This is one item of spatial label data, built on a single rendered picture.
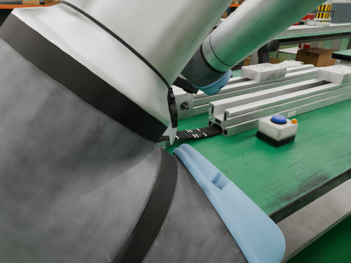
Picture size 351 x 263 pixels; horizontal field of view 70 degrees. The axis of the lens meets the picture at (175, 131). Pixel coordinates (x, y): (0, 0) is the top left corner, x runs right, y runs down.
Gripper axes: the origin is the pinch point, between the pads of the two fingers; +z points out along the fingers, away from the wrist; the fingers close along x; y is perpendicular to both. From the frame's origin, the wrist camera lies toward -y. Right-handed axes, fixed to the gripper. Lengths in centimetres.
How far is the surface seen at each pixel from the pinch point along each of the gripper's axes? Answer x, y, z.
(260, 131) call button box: 11.2, -26.2, 0.8
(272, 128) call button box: 15.4, -26.2, -1.8
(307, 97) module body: 5, -57, -3
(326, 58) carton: -175, -388, 46
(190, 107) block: -13.2, -17.0, -0.5
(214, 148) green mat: 9.2, -10.7, 3.4
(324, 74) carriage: -1, -75, -7
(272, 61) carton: -184, -270, 39
